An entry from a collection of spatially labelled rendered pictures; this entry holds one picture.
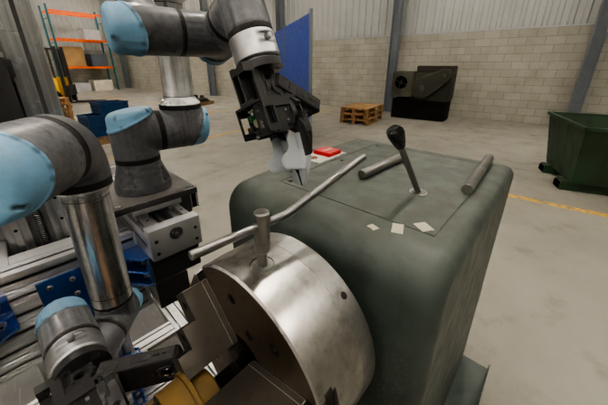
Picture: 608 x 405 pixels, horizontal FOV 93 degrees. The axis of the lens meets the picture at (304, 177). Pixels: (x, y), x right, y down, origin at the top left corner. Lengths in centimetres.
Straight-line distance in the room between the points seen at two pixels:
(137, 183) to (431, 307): 76
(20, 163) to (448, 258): 55
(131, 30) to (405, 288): 55
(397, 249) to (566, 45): 985
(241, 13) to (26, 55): 67
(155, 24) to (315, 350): 52
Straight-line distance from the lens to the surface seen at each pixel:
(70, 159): 53
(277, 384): 46
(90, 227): 66
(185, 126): 91
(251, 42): 48
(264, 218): 38
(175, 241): 86
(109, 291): 74
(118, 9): 55
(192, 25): 57
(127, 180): 93
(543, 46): 1017
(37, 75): 103
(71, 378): 58
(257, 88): 46
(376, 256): 46
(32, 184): 48
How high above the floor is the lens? 150
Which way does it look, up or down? 21 degrees down
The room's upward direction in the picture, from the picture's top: straight up
